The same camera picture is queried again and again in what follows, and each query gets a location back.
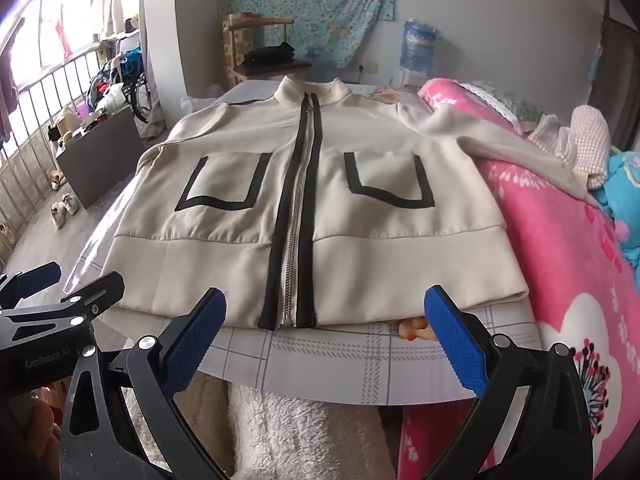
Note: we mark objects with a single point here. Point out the pink checkered cloth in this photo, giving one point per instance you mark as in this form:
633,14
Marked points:
585,140

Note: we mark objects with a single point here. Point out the teal floral wall cloth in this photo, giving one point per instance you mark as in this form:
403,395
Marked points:
310,5

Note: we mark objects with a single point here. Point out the pile of bags and clothes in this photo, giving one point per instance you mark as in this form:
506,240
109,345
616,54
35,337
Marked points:
107,85

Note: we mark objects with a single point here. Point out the lace trimmed floral pillow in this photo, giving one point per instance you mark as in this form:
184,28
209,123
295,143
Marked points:
505,102

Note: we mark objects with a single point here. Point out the black clothing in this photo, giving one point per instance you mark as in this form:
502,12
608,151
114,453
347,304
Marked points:
270,55

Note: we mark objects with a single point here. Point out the wooden chair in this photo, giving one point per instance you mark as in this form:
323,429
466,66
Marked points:
235,35

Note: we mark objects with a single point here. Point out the metal balcony railing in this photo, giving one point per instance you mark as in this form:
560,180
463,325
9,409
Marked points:
35,125

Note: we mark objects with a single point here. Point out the bicycle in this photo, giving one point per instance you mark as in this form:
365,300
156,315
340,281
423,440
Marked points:
137,105

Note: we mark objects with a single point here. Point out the wall socket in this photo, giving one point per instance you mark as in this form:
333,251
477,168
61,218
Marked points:
367,68

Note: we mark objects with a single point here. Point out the hanging red garment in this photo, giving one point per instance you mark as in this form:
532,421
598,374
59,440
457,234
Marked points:
62,32

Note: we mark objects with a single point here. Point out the dark grey cabinet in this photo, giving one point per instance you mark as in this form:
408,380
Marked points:
100,160

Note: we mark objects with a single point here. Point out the hanging cream garment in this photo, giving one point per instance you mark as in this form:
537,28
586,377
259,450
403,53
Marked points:
110,7

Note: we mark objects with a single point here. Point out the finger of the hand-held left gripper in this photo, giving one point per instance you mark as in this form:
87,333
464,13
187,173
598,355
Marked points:
100,290
40,275

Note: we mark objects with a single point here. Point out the cream zip jacket black trim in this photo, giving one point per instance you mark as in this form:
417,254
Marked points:
225,260

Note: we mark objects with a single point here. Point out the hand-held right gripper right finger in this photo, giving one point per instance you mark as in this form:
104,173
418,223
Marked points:
455,345

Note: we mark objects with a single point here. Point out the hanging dark garment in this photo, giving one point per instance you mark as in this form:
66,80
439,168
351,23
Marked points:
9,85

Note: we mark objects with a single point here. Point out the white fluffy blanket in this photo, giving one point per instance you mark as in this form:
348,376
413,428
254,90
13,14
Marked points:
280,435

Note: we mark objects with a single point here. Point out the floral printed bedsheet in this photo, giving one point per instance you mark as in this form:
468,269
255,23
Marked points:
325,360

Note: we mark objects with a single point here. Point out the pink floral fleece blanket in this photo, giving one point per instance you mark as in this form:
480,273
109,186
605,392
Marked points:
550,260

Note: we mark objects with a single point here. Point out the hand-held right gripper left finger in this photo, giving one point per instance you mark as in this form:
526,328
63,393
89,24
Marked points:
195,345

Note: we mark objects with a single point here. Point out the blue floral blanket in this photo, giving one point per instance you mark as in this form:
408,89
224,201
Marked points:
625,185

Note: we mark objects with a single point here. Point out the dark wooden headboard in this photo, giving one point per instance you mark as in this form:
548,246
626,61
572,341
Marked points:
622,85

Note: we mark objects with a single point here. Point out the cream shoe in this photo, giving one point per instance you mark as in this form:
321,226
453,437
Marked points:
71,205
58,216

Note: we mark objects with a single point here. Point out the blue water bottle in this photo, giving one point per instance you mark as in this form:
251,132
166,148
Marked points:
419,47

